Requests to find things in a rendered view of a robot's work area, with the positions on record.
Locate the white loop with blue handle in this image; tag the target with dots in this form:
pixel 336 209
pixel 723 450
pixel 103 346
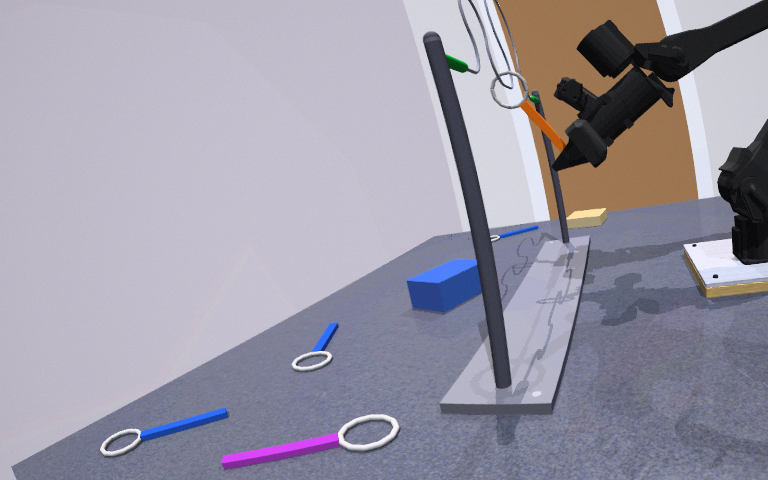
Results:
pixel 318 350
pixel 163 430
pixel 513 233

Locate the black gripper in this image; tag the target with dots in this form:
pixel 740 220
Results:
pixel 588 139

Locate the grey loop with orange handle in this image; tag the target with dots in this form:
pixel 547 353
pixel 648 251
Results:
pixel 529 110

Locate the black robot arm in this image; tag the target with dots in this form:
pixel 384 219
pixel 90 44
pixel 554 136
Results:
pixel 743 181

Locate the blue rectangular block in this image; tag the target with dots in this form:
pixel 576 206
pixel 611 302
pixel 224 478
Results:
pixel 446 286

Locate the purple handle with white loop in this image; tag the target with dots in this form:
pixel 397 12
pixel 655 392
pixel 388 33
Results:
pixel 310 445

